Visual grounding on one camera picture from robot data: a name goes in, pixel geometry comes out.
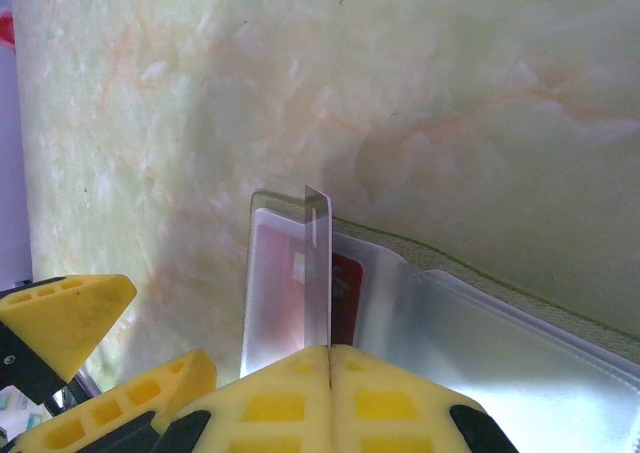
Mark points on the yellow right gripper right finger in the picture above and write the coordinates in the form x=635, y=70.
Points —
x=390, y=408

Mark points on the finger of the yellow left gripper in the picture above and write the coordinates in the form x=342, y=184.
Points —
x=140, y=398
x=65, y=323

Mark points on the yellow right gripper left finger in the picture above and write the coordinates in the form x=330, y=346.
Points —
x=280, y=403

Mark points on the olive card holder clear sleeves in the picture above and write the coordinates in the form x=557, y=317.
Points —
x=475, y=373

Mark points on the red VIP card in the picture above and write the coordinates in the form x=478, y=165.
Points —
x=318, y=283

